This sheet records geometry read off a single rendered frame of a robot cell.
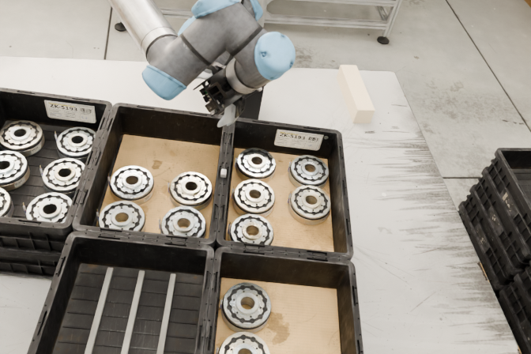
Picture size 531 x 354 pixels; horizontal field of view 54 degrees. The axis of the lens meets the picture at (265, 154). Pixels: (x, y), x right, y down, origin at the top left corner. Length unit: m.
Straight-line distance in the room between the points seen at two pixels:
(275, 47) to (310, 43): 2.45
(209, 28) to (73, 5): 2.63
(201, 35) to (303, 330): 0.64
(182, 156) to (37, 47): 1.92
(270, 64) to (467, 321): 0.87
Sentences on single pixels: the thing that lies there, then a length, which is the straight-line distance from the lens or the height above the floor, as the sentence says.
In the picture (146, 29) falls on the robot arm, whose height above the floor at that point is 1.30.
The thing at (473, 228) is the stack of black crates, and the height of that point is 0.27.
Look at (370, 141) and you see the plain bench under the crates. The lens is 1.75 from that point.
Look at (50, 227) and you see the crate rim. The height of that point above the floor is 0.93.
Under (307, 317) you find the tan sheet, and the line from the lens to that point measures 1.18.
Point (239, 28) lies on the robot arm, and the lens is 0.92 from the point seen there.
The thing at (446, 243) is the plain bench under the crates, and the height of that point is 0.70.
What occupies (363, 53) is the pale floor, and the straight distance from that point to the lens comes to 3.41.
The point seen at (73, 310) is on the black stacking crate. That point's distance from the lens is 1.17.
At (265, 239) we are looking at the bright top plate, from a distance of 1.22.
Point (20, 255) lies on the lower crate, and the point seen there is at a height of 0.81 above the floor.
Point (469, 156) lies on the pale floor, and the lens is 2.98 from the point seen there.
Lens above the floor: 1.87
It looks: 46 degrees down
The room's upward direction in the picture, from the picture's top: 12 degrees clockwise
